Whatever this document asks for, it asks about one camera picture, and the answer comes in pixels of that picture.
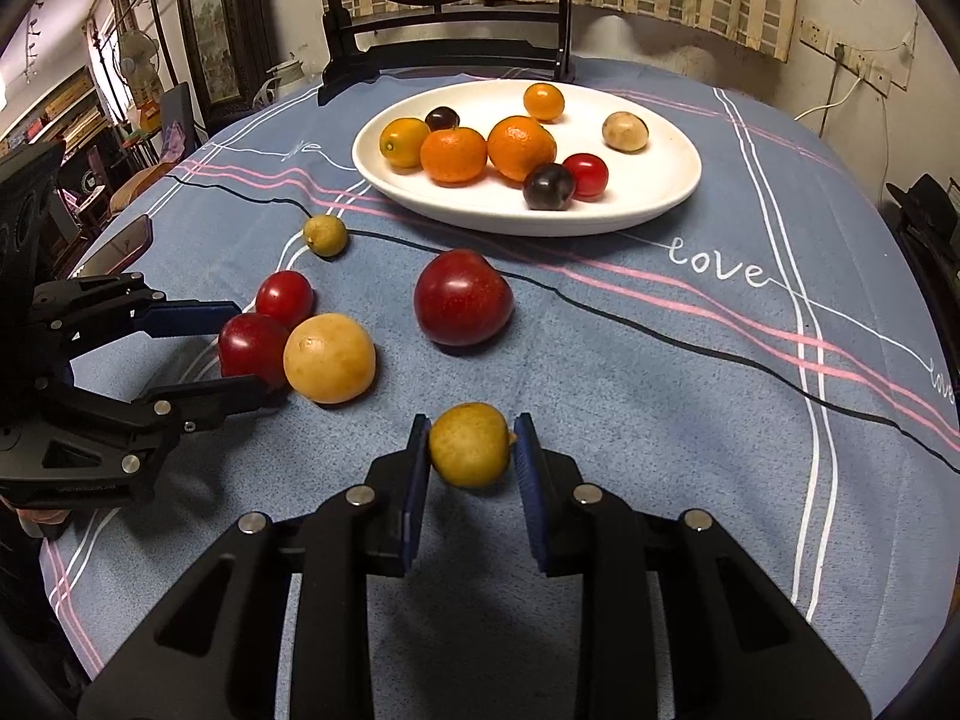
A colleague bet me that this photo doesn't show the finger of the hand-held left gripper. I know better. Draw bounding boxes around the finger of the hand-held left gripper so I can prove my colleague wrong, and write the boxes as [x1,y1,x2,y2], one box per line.
[0,376,291,509]
[30,271,242,352]

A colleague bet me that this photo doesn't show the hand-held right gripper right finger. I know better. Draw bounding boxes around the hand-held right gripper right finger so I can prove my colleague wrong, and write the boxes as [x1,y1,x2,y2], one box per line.
[512,412,875,720]

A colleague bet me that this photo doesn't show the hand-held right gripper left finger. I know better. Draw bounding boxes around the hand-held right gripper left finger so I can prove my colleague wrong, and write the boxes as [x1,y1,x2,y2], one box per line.
[79,412,434,720]

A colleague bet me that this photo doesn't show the small yellow green pear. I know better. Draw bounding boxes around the small yellow green pear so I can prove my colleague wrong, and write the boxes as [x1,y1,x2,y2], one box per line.
[428,402,518,489]

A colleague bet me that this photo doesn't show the yellow orange citrus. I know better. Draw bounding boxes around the yellow orange citrus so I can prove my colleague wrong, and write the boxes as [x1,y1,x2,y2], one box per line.
[379,117,432,169]

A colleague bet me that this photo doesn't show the orange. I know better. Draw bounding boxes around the orange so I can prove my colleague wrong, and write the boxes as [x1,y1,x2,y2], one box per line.
[419,127,488,185]
[487,115,558,182]

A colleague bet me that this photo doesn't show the shiny red tomato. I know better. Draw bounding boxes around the shiny red tomato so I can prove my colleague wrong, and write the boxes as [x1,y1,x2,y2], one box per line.
[562,153,609,201]

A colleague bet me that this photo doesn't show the white oval plate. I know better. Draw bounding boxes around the white oval plate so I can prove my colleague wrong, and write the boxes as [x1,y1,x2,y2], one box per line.
[352,79,703,237]

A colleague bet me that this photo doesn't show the tan pear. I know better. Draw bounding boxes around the tan pear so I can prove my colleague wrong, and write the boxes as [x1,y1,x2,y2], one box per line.
[601,111,650,154]

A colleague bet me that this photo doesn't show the small orange tangerine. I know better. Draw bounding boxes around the small orange tangerine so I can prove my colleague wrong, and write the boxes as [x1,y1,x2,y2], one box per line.
[523,82,566,122]

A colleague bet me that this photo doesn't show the person's left hand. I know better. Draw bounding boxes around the person's left hand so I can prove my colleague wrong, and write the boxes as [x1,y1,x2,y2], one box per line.
[13,506,72,541]

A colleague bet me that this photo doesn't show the small red plum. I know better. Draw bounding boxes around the small red plum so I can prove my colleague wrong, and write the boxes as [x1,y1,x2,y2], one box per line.
[255,270,315,329]

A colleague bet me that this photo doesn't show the black smartphone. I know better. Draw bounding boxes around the black smartphone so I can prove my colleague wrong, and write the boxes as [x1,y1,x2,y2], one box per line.
[71,214,155,278]

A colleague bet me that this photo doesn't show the round yellow pear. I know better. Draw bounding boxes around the round yellow pear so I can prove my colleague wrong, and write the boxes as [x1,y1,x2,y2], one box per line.
[283,313,377,404]

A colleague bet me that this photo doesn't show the tan seat cushion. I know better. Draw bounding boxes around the tan seat cushion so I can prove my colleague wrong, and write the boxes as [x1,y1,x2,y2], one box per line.
[109,165,166,215]

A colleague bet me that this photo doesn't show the tiny yellow green fruit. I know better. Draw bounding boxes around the tiny yellow green fruit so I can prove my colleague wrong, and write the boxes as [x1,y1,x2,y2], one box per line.
[303,214,349,259]

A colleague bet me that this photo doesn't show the large red plum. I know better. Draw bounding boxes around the large red plum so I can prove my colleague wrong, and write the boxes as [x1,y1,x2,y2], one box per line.
[413,249,515,347]

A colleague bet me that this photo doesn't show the white standing fan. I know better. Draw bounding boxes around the white standing fan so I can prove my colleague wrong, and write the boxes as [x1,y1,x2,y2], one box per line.
[116,30,162,110]

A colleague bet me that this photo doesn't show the white teapot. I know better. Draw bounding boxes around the white teapot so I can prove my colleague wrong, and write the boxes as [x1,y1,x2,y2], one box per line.
[266,56,308,98]

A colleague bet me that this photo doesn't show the dark wood framed painting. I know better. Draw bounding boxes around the dark wood framed painting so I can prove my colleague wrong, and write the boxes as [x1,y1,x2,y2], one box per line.
[174,0,278,128]

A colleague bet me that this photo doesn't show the white fluffy cushion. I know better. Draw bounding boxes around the white fluffy cushion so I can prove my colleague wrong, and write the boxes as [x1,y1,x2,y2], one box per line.
[581,15,721,80]

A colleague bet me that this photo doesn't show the black hat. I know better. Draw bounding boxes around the black hat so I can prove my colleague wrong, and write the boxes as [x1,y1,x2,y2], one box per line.
[885,174,960,230]

